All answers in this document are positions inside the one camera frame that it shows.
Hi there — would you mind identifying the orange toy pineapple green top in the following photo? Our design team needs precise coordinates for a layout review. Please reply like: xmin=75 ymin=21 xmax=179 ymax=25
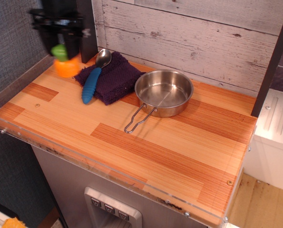
xmin=51 ymin=44 xmax=80 ymax=78

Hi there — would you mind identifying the white toy sink unit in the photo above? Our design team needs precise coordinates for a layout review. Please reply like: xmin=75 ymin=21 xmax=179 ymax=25
xmin=243 ymin=89 xmax=283 ymax=190

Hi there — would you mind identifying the dark post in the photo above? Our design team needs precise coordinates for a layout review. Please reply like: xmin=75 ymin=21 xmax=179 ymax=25
xmin=76 ymin=0 xmax=98 ymax=63
xmin=251 ymin=25 xmax=283 ymax=117

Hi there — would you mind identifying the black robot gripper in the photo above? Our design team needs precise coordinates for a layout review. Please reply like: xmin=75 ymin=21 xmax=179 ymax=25
xmin=29 ymin=0 xmax=84 ymax=59

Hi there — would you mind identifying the clear acrylic side guard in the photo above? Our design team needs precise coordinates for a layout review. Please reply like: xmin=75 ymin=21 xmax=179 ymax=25
xmin=0 ymin=54 xmax=72 ymax=112

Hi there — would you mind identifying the clear acrylic front guard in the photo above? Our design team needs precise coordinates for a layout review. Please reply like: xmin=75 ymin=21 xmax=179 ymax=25
xmin=0 ymin=110 xmax=234 ymax=228

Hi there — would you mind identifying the dark left post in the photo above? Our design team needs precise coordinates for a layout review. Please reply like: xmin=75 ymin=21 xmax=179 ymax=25
xmin=76 ymin=0 xmax=98 ymax=63

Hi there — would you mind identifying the purple knitted cloth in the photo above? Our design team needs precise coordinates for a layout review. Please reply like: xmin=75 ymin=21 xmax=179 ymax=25
xmin=75 ymin=52 xmax=144 ymax=105

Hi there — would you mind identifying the grey dispenser button panel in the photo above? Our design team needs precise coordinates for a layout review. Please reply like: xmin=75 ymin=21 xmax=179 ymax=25
xmin=84 ymin=187 xmax=143 ymax=228

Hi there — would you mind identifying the small steel pan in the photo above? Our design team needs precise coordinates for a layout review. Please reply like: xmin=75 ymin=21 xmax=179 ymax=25
xmin=124 ymin=69 xmax=194 ymax=133

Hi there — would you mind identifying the dark right post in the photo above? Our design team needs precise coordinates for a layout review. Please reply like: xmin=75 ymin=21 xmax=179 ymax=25
xmin=251 ymin=25 xmax=283 ymax=117

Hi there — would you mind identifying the silver toy fridge cabinet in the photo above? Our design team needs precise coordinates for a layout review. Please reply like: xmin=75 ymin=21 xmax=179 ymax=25
xmin=32 ymin=146 xmax=204 ymax=228

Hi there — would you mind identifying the yellow object bottom left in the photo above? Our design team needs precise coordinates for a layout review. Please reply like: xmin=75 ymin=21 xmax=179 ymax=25
xmin=1 ymin=218 xmax=26 ymax=228

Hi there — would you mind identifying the blue handled metal spoon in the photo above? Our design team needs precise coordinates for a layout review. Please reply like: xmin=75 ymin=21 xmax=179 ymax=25
xmin=81 ymin=49 xmax=112 ymax=105

